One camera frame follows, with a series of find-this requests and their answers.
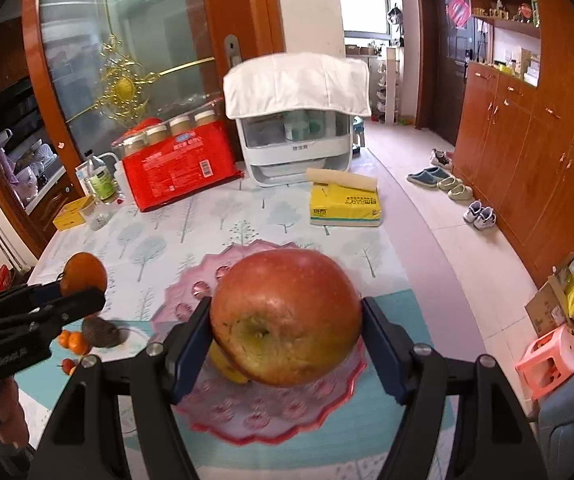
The white cloth cover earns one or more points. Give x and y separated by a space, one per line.
292 80

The black and white sneakers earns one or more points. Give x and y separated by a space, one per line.
441 159

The red jar multipack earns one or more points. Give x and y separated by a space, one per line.
182 170

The white sneaker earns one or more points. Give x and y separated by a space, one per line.
472 211
484 219

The white countertop appliance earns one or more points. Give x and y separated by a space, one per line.
292 155

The cardboard box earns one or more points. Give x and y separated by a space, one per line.
544 310

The green slipper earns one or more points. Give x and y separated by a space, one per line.
460 193
449 183

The yellow tissue pack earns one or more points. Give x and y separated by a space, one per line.
344 207

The clear glass cup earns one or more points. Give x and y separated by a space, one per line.
97 216

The small blue stool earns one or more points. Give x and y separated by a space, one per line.
358 132

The orange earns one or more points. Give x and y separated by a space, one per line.
87 270

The green label bottle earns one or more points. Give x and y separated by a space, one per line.
102 182

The dark front door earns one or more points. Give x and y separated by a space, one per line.
447 85

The dark avocado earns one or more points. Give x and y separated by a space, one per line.
101 334

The small kumquat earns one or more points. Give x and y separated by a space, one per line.
79 345
65 339

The frosted glass sliding door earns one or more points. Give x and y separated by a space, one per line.
77 25

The red apple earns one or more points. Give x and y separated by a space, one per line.
287 310

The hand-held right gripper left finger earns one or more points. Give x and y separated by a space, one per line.
191 355

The wooden wall cabinet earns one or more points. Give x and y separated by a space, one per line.
532 160

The small yellow box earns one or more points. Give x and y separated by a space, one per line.
69 215

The blue slipper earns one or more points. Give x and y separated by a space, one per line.
427 176

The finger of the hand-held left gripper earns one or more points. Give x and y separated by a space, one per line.
47 287
77 307

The red door decoration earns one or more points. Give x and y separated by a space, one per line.
458 10

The white squeeze bottle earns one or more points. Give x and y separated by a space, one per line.
123 185

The yellow banana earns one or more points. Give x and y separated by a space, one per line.
224 367

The person's left hand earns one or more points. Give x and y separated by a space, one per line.
13 410

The blue-grey chair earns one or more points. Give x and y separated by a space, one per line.
572 425

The pink plastic stool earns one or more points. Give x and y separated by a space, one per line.
549 355

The window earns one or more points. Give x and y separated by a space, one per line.
362 5

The pink glass fruit plate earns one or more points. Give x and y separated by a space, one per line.
267 412

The white shoe rack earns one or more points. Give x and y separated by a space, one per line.
387 85

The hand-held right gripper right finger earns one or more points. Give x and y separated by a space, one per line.
386 355

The tree print tablecloth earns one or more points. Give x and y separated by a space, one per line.
167 245

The gold door ornament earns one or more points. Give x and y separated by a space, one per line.
122 87

